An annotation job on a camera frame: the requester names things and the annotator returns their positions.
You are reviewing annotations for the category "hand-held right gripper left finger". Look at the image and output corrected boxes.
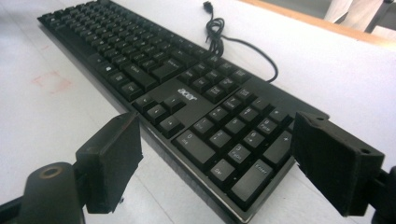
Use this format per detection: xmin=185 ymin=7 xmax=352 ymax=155
xmin=75 ymin=111 xmax=145 ymax=215

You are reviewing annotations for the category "black computer keyboard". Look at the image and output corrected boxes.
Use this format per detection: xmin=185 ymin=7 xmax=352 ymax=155
xmin=36 ymin=0 xmax=331 ymax=224

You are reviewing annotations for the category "black keyboard cable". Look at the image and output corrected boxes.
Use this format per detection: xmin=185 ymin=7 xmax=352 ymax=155
xmin=203 ymin=0 xmax=279 ymax=84

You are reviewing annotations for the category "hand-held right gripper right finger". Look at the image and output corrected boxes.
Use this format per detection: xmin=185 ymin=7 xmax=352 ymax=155
xmin=290 ymin=111 xmax=386 ymax=217

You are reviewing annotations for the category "white desk frame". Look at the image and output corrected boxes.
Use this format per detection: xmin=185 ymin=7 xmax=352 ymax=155
xmin=323 ymin=0 xmax=385 ymax=33

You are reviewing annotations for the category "white table cover board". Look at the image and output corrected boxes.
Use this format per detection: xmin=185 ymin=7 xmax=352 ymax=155
xmin=0 ymin=0 xmax=396 ymax=224

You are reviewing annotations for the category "wooden table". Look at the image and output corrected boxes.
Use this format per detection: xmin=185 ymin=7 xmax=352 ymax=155
xmin=237 ymin=0 xmax=396 ymax=50

